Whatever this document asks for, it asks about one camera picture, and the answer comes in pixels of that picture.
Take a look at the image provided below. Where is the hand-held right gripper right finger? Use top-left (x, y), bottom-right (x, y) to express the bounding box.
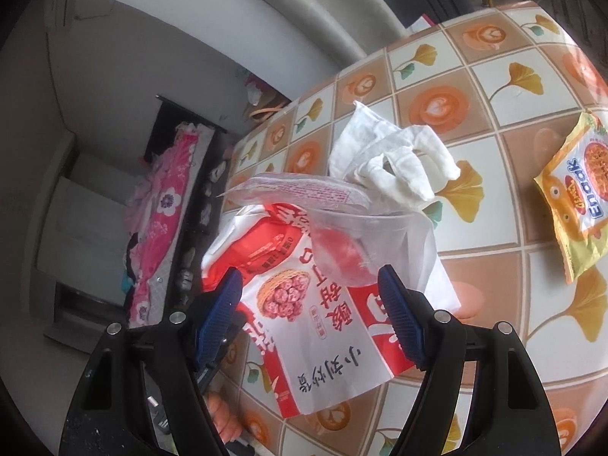
top-left (377, 265), bottom-right (549, 456)

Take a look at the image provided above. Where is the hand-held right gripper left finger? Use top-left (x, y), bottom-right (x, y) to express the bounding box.
top-left (64, 267), bottom-right (244, 456)

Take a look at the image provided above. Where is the red and white snack bag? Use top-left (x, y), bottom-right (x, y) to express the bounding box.
top-left (199, 202), bottom-right (421, 420)

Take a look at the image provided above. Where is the clear plastic cup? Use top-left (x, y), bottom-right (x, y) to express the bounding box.
top-left (221, 173), bottom-right (419, 290)

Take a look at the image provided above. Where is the white wet wipe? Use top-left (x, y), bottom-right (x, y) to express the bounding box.
top-left (328, 101), bottom-right (462, 212)

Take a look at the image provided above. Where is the person's left hand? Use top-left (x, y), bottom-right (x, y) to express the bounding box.
top-left (206, 394), bottom-right (245, 447)

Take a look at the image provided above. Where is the clear plastic bag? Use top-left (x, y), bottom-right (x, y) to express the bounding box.
top-left (413, 209), bottom-right (462, 317)

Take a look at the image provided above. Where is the pink floral bedding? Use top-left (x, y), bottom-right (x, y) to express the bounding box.
top-left (122, 121), bottom-right (203, 328)

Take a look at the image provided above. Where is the floral checkered tablecloth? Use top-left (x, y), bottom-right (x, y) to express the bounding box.
top-left (221, 2), bottom-right (608, 456)

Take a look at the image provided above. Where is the white cabinet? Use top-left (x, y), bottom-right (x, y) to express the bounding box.
top-left (33, 133), bottom-right (143, 338)

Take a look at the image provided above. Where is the tan handbag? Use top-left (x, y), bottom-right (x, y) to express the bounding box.
top-left (240, 69), bottom-right (293, 122)

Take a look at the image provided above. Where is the yellow snack packet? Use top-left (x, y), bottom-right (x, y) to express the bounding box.
top-left (533, 110), bottom-right (608, 286)

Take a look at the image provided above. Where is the white paper sheet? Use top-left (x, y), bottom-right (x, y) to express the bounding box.
top-left (408, 13), bottom-right (446, 35)

